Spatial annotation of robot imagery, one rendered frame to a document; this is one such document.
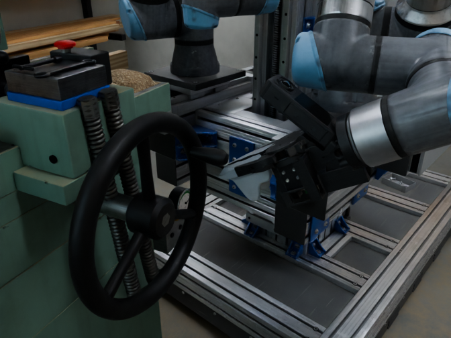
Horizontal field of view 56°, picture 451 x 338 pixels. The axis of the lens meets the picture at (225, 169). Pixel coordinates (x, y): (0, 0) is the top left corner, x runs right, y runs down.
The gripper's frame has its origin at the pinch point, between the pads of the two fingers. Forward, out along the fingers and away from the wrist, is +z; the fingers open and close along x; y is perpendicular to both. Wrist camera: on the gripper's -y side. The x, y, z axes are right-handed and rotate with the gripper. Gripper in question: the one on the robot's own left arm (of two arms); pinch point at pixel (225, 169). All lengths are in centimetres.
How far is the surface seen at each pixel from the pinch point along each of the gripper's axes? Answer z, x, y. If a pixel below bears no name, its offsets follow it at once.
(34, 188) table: 16.8, -17.7, -10.4
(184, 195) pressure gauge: 23.7, 15.3, 6.0
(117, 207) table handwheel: 10.7, -12.2, -2.8
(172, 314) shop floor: 79, 40, 52
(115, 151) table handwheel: 0.2, -17.0, -10.1
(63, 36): 210, 185, -94
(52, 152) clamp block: 12.3, -15.7, -13.5
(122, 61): 30.3, 25.5, -25.9
